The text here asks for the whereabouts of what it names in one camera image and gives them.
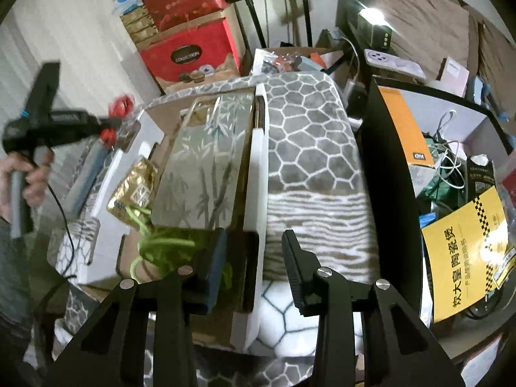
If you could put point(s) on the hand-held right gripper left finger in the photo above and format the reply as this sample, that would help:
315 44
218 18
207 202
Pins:
217 262

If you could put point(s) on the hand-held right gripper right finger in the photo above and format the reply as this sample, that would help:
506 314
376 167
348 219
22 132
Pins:
296 274

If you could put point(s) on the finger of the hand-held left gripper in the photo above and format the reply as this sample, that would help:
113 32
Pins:
127 137

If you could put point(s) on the red plastic clip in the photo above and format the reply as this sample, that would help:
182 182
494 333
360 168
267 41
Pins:
121 107

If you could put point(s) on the bamboo print phone case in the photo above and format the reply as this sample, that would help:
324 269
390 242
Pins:
201 169

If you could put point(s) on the white cardboard box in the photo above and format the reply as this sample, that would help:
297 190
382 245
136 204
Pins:
258 177

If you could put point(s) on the person's left hand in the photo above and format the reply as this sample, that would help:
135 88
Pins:
38 177

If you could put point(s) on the gold foil packet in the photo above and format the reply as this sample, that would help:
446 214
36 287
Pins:
133 193

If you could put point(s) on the red oval-label gift box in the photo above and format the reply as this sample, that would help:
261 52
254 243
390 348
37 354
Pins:
169 68

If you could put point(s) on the flat gold box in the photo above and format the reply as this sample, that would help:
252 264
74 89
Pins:
138 25
140 32
143 39
135 17

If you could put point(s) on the blue white packet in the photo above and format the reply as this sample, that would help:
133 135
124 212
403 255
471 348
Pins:
129 2

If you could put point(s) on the black storage bin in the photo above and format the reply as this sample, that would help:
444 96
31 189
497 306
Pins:
383 149

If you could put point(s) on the yellow checkered package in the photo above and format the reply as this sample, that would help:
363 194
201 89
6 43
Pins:
459 266

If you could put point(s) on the clear plastic bag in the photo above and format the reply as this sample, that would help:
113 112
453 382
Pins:
274 62

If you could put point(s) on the black speaker stand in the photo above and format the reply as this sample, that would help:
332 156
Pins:
254 20
307 20

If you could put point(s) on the white power strip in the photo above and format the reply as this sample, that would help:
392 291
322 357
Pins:
391 62

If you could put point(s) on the power bank with indicator lights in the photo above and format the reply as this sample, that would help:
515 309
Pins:
377 34

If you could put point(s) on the pink box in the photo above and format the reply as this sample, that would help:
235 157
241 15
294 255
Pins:
455 76

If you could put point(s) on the blue case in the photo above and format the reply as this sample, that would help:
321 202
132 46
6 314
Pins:
479 88

